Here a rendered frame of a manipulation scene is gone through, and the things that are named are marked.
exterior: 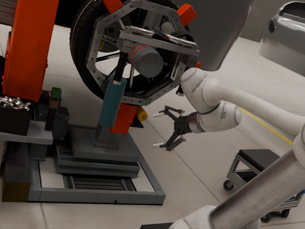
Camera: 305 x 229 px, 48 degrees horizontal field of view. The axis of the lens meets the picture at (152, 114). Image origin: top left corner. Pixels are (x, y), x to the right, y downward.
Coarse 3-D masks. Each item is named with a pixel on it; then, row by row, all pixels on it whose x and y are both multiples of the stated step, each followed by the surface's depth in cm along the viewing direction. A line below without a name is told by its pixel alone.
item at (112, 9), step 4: (104, 0) 161; (108, 0) 162; (112, 0) 162; (116, 0) 163; (104, 4) 165; (108, 4) 162; (112, 4) 163; (116, 4) 163; (120, 4) 164; (108, 8) 163; (112, 8) 163; (116, 8) 164; (112, 12) 164
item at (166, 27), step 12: (144, 12) 181; (120, 24) 179; (168, 24) 191; (108, 36) 180; (156, 48) 192; (96, 60) 183; (168, 60) 204; (132, 72) 193; (168, 72) 199; (132, 84) 208; (144, 84) 205; (156, 84) 200
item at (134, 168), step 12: (60, 144) 214; (60, 156) 197; (72, 156) 201; (60, 168) 195; (72, 168) 197; (84, 168) 200; (96, 168) 203; (108, 168) 206; (120, 168) 209; (132, 168) 212
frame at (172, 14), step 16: (128, 0) 169; (144, 0) 167; (112, 16) 165; (176, 16) 176; (96, 32) 166; (96, 48) 170; (176, 64) 193; (96, 80) 177; (176, 80) 193; (128, 96) 187; (144, 96) 194; (160, 96) 194
